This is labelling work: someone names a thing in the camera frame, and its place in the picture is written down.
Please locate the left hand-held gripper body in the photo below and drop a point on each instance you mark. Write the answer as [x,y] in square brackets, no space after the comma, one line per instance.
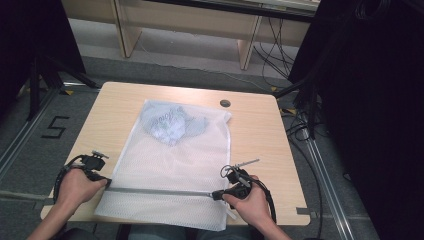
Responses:
[95,163]

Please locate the black tape floor number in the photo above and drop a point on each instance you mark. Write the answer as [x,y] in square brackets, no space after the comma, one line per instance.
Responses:
[55,127]

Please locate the black curtain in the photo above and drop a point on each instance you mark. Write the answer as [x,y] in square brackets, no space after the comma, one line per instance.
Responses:
[30,40]
[373,100]

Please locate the grey-blue crumpled garment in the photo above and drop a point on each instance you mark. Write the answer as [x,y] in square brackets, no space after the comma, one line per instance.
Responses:
[170,123]

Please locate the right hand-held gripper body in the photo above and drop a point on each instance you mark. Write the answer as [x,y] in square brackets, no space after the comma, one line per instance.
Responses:
[240,185]

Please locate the person's right hand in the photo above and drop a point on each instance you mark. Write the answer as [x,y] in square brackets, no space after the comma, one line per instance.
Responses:
[251,206]

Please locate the grey tape strip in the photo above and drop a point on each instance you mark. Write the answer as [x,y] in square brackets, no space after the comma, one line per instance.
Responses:
[302,211]

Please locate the person's left hand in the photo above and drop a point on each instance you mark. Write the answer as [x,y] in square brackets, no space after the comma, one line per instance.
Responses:
[75,191]

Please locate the light wooden desk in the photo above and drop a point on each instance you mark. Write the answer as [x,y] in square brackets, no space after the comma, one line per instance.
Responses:
[186,20]

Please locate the metal floor rail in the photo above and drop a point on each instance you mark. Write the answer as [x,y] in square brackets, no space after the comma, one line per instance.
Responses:
[23,133]
[328,186]

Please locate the black metal stand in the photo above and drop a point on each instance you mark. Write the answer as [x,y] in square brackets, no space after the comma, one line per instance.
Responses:
[310,100]
[36,83]

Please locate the white mesh laundry bag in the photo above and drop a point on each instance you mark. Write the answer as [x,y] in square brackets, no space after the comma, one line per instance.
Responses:
[173,173]

